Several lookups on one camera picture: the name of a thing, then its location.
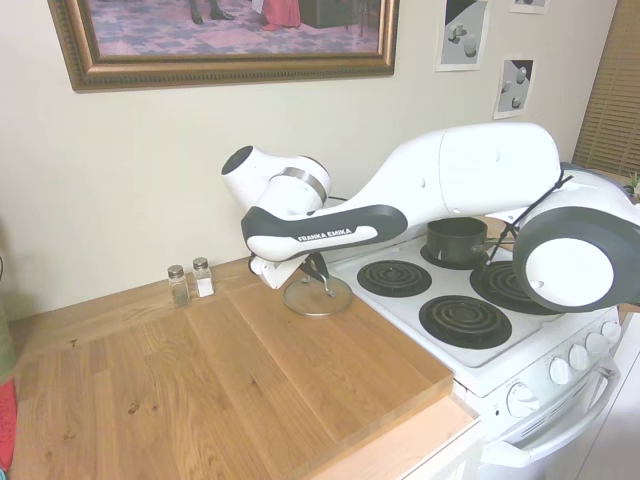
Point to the white kitchen cabinet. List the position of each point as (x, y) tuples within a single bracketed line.
[(470, 450)]

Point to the black cooking pot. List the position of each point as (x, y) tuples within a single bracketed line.
[(450, 245)]

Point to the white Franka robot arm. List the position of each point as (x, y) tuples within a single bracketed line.
[(475, 165)]

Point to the large wooden cutting board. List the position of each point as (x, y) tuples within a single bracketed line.
[(250, 375)]

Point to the large white oven knob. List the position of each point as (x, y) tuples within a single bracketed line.
[(522, 398)]

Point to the glass salt shaker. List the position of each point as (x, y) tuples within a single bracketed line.
[(203, 280)]

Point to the small grayscale paper print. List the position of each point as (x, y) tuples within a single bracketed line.
[(515, 90)]

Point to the large grayscale paper print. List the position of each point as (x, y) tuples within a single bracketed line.
[(462, 35)]

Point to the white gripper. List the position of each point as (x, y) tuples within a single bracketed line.
[(275, 274)]

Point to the glass pot lid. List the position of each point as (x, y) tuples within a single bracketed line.
[(310, 301)]

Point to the glass pepper shaker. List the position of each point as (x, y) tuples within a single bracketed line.
[(178, 289)]

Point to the small green plant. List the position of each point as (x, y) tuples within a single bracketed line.
[(634, 184)]

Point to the white electric stove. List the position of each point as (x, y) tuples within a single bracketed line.
[(395, 315)]

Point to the gold framed painting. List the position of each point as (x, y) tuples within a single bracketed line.
[(225, 30)]

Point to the red textured cloth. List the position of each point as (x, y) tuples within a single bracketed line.
[(6, 407)]

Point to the wooden window blinds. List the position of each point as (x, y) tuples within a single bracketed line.
[(610, 85)]

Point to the large black coil burner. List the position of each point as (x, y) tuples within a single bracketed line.
[(497, 285)]

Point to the white stove knob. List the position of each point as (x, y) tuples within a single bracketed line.
[(578, 356), (560, 371), (596, 342), (611, 331)]

